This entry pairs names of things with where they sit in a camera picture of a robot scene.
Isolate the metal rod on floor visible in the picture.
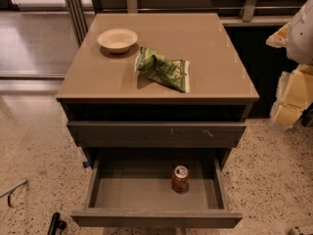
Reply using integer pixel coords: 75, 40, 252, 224
0, 179, 28, 208

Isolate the open middle drawer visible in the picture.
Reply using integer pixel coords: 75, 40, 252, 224
71, 149, 243, 228

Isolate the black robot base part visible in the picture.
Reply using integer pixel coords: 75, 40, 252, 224
47, 212, 67, 235

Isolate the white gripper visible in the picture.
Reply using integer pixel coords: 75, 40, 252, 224
266, 23, 313, 127

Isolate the red coke can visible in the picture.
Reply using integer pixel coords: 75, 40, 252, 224
171, 165, 189, 193

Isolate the grey drawer cabinet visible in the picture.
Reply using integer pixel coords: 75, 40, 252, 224
55, 12, 260, 169

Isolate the closed top drawer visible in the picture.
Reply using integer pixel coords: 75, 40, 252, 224
67, 121, 246, 148

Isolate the white bowl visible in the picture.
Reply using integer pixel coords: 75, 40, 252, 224
97, 28, 138, 54

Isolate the green chip bag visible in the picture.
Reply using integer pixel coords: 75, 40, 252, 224
135, 46, 190, 93

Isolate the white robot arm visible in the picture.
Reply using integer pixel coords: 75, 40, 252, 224
266, 0, 313, 129

